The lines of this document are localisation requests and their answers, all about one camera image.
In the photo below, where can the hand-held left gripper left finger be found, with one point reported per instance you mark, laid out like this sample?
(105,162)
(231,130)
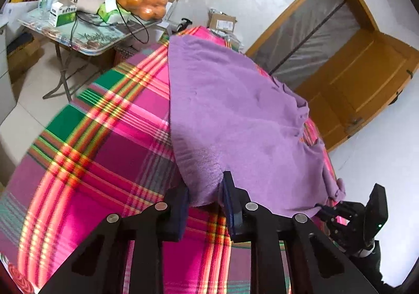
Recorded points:
(180,215)

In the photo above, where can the clear plastic door curtain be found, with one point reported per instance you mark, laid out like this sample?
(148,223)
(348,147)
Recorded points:
(311,29)

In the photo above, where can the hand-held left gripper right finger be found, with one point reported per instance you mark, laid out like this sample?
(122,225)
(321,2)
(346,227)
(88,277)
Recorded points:
(230,209)

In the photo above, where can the cardboard box under table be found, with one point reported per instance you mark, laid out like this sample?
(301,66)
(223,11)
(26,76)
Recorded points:
(23,55)

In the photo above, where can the wooden door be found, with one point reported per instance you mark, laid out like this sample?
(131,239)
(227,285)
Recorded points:
(363,78)

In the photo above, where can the metal door lock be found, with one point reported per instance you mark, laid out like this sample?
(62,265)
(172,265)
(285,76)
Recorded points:
(353,123)

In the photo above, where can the white cabinet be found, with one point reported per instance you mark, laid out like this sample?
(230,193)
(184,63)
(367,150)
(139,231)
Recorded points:
(5,68)

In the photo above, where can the black hanging item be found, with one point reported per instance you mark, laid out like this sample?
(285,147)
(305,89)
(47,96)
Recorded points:
(395,96)

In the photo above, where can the beige folded cloth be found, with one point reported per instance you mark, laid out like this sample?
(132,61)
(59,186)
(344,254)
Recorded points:
(90,4)

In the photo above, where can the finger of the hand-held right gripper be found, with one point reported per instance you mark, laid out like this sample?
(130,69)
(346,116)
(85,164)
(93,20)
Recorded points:
(337,210)
(337,230)

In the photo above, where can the folding table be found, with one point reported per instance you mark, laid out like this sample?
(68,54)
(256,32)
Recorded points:
(95,40)

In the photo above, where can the purple fleece garment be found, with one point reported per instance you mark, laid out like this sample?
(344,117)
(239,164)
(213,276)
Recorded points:
(235,110)

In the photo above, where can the pink green plaid bed sheet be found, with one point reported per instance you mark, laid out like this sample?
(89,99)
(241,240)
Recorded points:
(108,150)

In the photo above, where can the small black device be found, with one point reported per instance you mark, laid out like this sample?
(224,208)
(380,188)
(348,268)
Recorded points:
(184,23)

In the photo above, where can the brown cardboard box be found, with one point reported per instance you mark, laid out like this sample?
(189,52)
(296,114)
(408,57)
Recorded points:
(222,22)

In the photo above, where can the white cardboard box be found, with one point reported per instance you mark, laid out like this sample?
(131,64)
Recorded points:
(170,9)

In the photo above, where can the green white tissue pack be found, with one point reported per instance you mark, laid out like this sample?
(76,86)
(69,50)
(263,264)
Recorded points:
(111,12)

